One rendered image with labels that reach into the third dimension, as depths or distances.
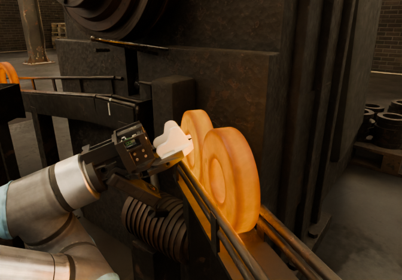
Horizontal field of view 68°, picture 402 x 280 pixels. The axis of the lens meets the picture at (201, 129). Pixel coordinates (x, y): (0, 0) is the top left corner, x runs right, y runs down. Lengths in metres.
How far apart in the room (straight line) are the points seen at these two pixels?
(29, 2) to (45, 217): 7.51
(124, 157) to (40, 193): 0.14
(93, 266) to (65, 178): 0.15
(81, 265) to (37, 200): 0.13
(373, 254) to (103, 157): 1.28
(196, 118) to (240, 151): 0.17
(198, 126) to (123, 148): 0.13
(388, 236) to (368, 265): 0.25
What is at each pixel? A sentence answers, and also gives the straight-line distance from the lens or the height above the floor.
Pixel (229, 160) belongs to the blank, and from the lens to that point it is 0.38.
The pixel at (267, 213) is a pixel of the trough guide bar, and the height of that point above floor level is 0.71.
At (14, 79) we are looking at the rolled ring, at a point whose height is 0.68.
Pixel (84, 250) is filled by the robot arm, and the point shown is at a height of 0.58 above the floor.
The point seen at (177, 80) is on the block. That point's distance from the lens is 0.77.
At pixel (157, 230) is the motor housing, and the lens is 0.71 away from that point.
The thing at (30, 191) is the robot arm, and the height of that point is 0.68.
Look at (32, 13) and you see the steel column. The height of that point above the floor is 1.09.
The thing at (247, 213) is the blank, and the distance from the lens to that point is 0.39.
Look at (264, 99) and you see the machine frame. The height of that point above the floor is 0.77.
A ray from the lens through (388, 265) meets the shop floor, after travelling 1.54.
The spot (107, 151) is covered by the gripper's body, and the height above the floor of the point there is 0.73.
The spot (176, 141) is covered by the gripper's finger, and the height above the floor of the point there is 0.74.
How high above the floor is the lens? 0.94
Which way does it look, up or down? 20 degrees down
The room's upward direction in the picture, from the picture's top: straight up
